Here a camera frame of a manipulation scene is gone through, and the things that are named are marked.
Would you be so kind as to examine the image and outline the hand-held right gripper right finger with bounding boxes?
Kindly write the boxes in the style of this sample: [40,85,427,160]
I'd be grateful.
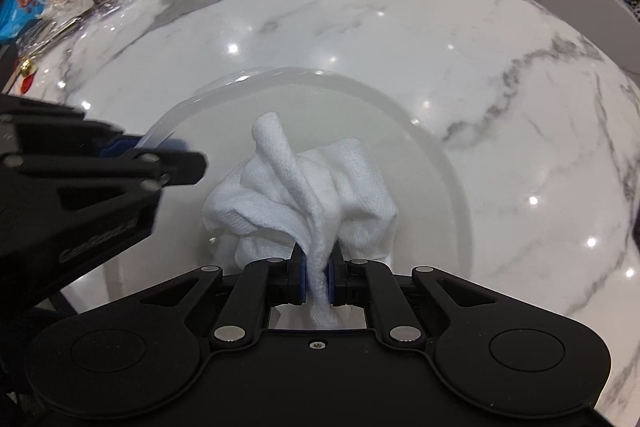
[325,244,496,350]

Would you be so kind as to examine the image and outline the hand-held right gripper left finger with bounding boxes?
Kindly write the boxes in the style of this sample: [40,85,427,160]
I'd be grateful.
[137,243,307,351]

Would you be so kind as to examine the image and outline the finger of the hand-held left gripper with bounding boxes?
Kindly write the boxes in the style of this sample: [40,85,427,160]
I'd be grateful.
[0,150,209,208]
[0,93,147,158]

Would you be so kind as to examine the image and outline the white cloth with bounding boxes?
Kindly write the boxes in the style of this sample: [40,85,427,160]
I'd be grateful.
[201,111,399,331]

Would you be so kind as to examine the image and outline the clear plastic bowl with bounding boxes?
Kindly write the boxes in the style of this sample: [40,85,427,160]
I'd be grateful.
[102,66,474,308]

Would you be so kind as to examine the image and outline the clear plastic wrapped item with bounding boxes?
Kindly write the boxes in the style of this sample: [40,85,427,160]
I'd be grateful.
[14,0,128,58]

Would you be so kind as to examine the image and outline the blue snack bag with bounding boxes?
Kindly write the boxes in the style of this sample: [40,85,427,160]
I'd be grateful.
[0,0,51,44]

